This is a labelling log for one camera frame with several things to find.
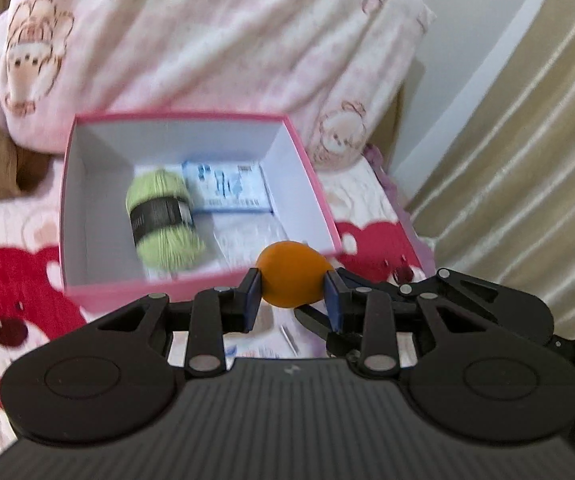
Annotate blue tissue pack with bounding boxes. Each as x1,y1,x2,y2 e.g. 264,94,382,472
182,162,272,214

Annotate white plastic pack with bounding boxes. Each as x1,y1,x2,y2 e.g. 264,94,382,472
212,212,289,268

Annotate striped beige curtain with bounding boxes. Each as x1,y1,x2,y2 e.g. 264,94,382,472
410,0,575,339

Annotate green yarn ball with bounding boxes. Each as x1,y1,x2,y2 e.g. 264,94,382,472
126,168,205,272

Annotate small metal pin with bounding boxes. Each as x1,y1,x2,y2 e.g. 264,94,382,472
280,325,299,356

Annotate pink cartoon blanket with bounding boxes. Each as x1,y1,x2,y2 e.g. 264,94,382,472
0,0,434,170

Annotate orange ball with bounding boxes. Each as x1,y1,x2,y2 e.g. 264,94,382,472
256,240,334,309

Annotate red bear bed sheet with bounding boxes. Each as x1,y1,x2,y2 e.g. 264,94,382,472
0,153,435,453

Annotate pink cardboard box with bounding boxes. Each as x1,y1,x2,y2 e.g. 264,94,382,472
60,112,342,314

